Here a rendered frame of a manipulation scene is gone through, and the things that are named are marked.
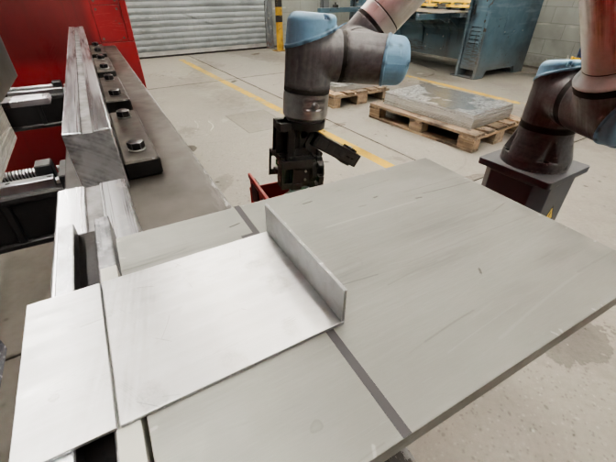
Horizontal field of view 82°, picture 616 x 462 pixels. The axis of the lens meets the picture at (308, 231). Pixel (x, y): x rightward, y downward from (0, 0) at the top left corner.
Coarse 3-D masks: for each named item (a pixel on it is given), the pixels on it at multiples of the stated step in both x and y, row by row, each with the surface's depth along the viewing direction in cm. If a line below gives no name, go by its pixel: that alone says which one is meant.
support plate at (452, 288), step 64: (320, 192) 27; (384, 192) 27; (448, 192) 27; (128, 256) 21; (320, 256) 21; (384, 256) 21; (448, 256) 21; (512, 256) 21; (576, 256) 21; (384, 320) 17; (448, 320) 17; (512, 320) 17; (576, 320) 17; (256, 384) 14; (320, 384) 14; (384, 384) 14; (448, 384) 14; (192, 448) 12; (256, 448) 12; (320, 448) 12; (384, 448) 12
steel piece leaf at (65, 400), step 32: (96, 288) 18; (32, 320) 16; (64, 320) 16; (96, 320) 16; (32, 352) 15; (64, 352) 15; (96, 352) 15; (32, 384) 14; (64, 384) 14; (96, 384) 14; (32, 416) 13; (64, 416) 13; (96, 416) 13; (32, 448) 12; (64, 448) 12
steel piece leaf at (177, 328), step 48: (240, 240) 22; (288, 240) 19; (144, 288) 18; (192, 288) 18; (240, 288) 18; (288, 288) 18; (336, 288) 16; (144, 336) 16; (192, 336) 16; (240, 336) 16; (288, 336) 16; (144, 384) 14; (192, 384) 14
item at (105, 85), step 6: (102, 78) 104; (114, 78) 104; (102, 84) 97; (108, 84) 97; (114, 84) 97; (120, 84) 97; (102, 90) 93; (120, 90) 92; (108, 96) 87; (120, 96) 87; (126, 96) 87; (108, 102) 84; (114, 102) 84; (120, 102) 85; (126, 102) 85; (108, 108) 84; (114, 108) 85; (120, 108) 85; (126, 108) 86; (132, 108) 87
